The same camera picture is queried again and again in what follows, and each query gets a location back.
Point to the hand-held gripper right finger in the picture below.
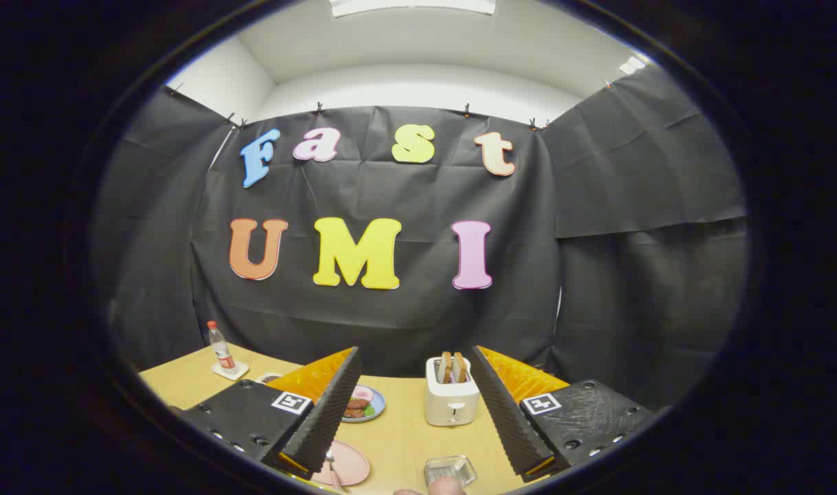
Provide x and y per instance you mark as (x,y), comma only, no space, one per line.
(507,412)

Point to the blue plate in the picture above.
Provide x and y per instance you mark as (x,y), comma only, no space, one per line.
(375,411)

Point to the clear water bottle red label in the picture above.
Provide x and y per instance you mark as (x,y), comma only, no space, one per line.
(220,347)

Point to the pink ham slice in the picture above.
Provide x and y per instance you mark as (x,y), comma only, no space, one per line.
(363,393)

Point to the white divided condiment dish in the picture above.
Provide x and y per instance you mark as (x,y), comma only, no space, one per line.
(268,377)

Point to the white square coaster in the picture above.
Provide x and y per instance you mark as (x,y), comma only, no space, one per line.
(231,372)

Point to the small ceiling light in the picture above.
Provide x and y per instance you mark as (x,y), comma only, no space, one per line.
(631,65)

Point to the pink plate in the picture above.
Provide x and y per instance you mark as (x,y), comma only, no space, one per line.
(349,464)

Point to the toast bread slice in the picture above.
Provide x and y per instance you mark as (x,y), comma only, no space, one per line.
(461,368)
(445,366)

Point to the white toaster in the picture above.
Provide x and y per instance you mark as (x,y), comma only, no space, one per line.
(452,402)

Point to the grilled meat strip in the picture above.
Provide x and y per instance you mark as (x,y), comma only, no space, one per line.
(354,413)
(357,403)

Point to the long ceiling light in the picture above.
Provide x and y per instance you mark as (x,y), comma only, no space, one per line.
(411,5)

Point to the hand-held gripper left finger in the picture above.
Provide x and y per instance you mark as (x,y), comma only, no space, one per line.
(329,412)

